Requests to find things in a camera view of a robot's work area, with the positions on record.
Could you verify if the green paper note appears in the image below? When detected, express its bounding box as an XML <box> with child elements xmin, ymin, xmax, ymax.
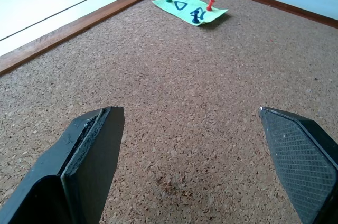
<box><xmin>152</xmin><ymin>0</ymin><xmax>229</xmax><ymax>27</ymax></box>

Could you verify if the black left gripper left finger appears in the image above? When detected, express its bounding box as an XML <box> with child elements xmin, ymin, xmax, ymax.
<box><xmin>0</xmin><ymin>106</ymin><xmax>125</xmax><ymax>224</ymax></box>

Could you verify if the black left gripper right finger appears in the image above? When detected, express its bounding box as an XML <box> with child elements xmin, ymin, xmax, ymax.
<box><xmin>258</xmin><ymin>106</ymin><xmax>338</xmax><ymax>224</ymax></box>

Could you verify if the cork board with wooden frame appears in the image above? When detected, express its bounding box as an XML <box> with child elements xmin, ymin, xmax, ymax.
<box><xmin>0</xmin><ymin>0</ymin><xmax>338</xmax><ymax>224</ymax></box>

